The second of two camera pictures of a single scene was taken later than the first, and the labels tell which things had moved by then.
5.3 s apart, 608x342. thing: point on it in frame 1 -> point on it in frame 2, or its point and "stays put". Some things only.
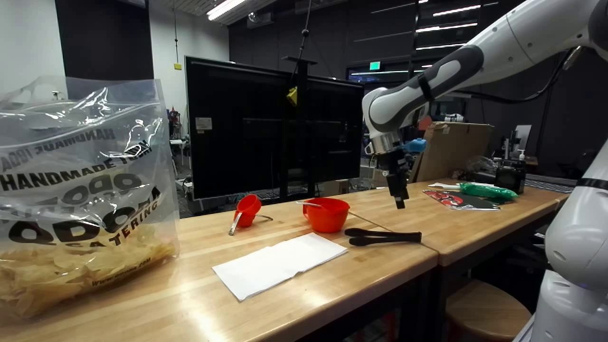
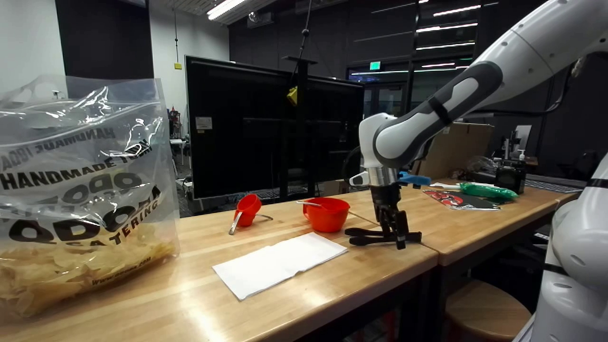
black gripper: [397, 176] -> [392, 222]
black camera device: [511, 176] stays put
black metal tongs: [359, 237] stays put
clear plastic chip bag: [88, 201] stays put
